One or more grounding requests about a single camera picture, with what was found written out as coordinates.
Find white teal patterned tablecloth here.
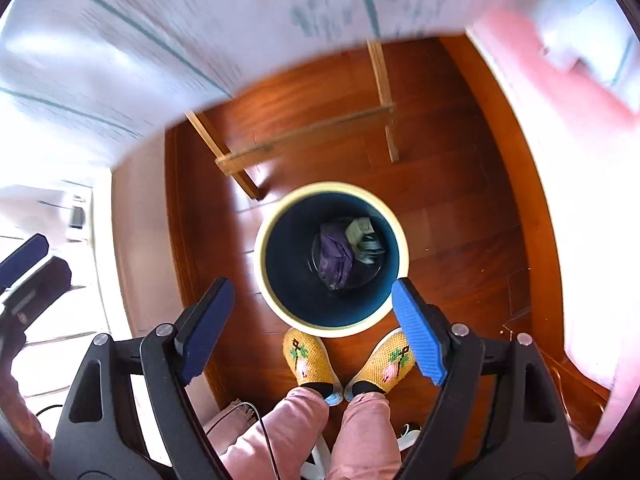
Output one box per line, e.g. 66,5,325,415
0,0,640,172

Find round trash bin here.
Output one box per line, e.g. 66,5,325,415
253,181,409,338

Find left yellow slipper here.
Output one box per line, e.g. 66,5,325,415
282,328,344,406

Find right yellow slipper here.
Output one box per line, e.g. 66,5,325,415
344,328,416,402

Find pink bed sheet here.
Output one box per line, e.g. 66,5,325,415
469,10,639,456

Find yellow slipper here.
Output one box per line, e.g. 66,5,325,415
344,328,416,402
282,328,344,406

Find purple plastic bag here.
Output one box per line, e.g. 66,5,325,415
318,222,354,290

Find green and cream carton box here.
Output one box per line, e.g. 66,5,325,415
345,217,385,264

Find wooden table frame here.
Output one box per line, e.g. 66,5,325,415
186,40,399,200

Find left pink trouser leg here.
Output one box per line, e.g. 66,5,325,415
219,387,329,479

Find black cable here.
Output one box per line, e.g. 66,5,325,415
204,400,284,480

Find pink trouser leg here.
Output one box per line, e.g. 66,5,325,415
219,387,329,479
326,392,401,479

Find right pink trouser leg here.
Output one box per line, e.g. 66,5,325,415
326,392,401,479

